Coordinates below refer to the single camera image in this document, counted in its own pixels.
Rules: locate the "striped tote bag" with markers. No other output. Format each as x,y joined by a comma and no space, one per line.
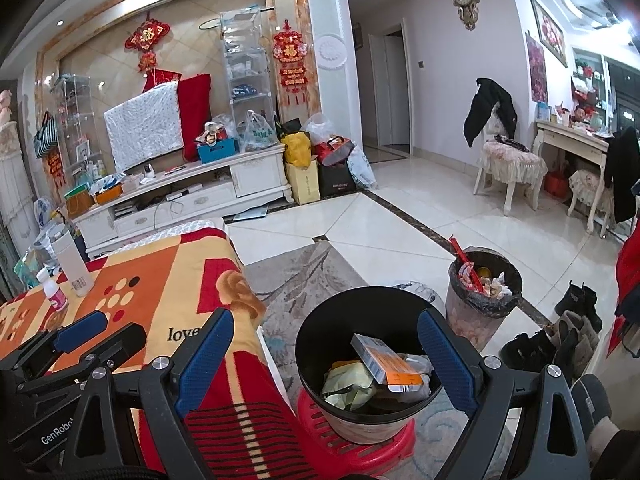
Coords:
46,137

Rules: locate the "white side table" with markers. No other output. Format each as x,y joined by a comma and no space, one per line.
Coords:
570,137

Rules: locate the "clear plastic bag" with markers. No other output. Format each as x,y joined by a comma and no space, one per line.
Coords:
316,127

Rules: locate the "red plastic basket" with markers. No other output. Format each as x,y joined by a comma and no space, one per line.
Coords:
360,452

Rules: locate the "black ankle boots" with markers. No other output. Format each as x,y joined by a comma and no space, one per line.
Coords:
580,305

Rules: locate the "grey tan boots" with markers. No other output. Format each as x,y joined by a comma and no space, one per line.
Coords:
575,340

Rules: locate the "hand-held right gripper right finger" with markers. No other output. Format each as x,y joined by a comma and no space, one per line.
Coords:
447,360

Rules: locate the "blue plastic basket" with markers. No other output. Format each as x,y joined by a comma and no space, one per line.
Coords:
216,151

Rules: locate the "white orange medicine box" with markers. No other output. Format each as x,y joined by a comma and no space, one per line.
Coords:
387,362

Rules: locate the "yellow bag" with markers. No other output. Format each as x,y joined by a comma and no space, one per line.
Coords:
296,150

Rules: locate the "black shopping bag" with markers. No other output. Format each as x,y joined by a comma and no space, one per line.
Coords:
336,180

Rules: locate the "black shoes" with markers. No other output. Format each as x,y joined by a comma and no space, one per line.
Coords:
525,352

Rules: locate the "cream cardboard box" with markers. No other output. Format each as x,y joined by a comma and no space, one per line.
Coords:
304,185

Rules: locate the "small red hanging decoration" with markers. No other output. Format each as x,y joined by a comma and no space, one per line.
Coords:
55,170

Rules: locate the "printed orange red blanket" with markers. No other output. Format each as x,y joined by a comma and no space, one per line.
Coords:
165,280

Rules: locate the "waste bin with black liner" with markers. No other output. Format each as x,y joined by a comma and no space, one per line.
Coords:
475,320

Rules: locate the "red knot wall decoration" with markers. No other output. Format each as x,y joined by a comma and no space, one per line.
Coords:
147,40
289,55

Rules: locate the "floral wall poster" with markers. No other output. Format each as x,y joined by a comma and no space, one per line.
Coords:
536,70

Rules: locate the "black jacket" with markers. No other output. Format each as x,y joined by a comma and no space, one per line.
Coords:
622,175
487,110

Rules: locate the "ornate wall clock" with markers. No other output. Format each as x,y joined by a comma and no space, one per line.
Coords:
466,0

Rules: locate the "pale yellow packet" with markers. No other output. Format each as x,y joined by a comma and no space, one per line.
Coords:
350,385

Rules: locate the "white security camera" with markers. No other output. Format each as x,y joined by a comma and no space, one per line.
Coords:
148,174

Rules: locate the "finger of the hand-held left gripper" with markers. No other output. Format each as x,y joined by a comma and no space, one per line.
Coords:
120,342
80,332

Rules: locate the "flat grey scale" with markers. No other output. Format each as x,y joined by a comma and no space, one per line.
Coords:
250,212

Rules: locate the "white television cabinet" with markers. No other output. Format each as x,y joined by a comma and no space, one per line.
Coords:
255,175

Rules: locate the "white insulated bottle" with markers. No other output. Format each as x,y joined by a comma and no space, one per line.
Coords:
72,265

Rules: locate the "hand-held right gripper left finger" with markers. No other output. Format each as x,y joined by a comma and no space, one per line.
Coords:
205,355

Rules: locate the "red cloth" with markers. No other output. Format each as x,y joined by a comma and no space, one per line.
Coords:
196,115

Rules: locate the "red garment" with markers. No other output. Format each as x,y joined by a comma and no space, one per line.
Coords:
629,300

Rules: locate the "dark grey slipper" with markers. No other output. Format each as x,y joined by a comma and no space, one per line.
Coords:
592,402

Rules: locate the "white plastic bag green print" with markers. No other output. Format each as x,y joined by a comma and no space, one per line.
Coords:
259,135

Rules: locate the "long red packet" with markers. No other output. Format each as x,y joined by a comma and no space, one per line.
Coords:
462,262

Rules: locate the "clear display shelf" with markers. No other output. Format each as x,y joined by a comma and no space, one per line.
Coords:
247,70

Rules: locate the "white pill bottle pink label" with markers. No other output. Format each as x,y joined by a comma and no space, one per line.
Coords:
54,295

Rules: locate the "red gift bag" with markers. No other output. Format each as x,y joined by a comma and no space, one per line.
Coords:
334,151

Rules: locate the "white quilted television cover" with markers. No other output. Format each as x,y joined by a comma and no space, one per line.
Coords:
145,127

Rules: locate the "white chair floral cushion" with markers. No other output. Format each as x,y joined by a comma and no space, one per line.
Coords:
515,165
590,185

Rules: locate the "red bucket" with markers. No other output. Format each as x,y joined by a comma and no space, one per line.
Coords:
556,185

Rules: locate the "white patterned bag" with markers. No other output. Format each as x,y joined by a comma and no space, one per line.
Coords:
361,170

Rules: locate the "framed floral picture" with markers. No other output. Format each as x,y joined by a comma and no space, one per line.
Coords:
549,30

